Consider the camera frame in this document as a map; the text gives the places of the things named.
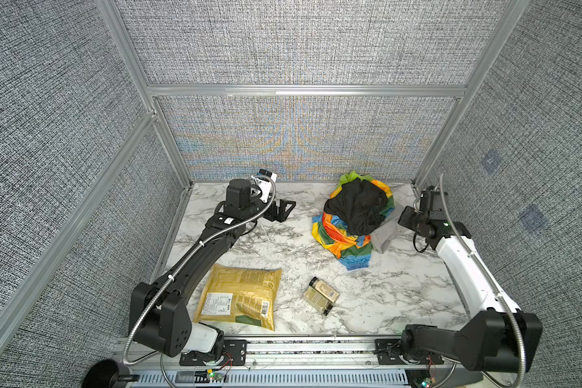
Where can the grey cloth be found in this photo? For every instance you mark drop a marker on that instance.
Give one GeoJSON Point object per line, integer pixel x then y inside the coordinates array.
{"type": "Point", "coordinates": [382, 237]}

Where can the black round object bottom left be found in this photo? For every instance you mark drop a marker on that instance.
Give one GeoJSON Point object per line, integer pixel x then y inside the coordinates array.
{"type": "Point", "coordinates": [109, 374]}

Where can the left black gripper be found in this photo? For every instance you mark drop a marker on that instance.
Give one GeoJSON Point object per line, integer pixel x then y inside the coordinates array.
{"type": "Point", "coordinates": [278, 213]}

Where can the white slotted cable duct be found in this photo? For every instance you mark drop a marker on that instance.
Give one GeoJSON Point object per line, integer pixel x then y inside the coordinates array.
{"type": "Point", "coordinates": [276, 378]}

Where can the rainbow coloured cloth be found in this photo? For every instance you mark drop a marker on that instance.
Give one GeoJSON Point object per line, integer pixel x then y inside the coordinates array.
{"type": "Point", "coordinates": [352, 251]}

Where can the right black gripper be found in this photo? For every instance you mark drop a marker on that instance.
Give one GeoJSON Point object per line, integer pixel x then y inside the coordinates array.
{"type": "Point", "coordinates": [408, 212]}

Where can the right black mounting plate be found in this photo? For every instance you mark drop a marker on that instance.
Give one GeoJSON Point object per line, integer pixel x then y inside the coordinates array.
{"type": "Point", "coordinates": [402, 351]}

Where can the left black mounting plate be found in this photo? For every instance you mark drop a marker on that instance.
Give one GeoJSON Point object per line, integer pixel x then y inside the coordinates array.
{"type": "Point", "coordinates": [225, 352]}

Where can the black mounting plate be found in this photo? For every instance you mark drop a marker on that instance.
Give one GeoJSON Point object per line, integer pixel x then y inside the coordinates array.
{"type": "Point", "coordinates": [225, 352]}
{"type": "Point", "coordinates": [402, 351]}

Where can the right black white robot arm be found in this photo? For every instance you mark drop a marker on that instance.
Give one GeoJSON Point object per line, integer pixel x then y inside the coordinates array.
{"type": "Point", "coordinates": [500, 336]}

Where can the yellow snack bag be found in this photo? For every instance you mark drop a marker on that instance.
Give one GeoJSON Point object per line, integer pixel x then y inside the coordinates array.
{"type": "Point", "coordinates": [239, 295]}

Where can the black cloth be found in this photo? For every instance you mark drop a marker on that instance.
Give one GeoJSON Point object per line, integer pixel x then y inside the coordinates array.
{"type": "Point", "coordinates": [361, 204]}

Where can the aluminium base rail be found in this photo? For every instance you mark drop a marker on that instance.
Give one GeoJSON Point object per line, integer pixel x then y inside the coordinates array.
{"type": "Point", "coordinates": [252, 353]}

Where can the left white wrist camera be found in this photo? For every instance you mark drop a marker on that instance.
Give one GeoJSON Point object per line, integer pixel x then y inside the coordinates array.
{"type": "Point", "coordinates": [265, 180]}

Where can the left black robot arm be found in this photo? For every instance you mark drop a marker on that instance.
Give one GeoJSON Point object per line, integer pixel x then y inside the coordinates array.
{"type": "Point", "coordinates": [159, 321]}

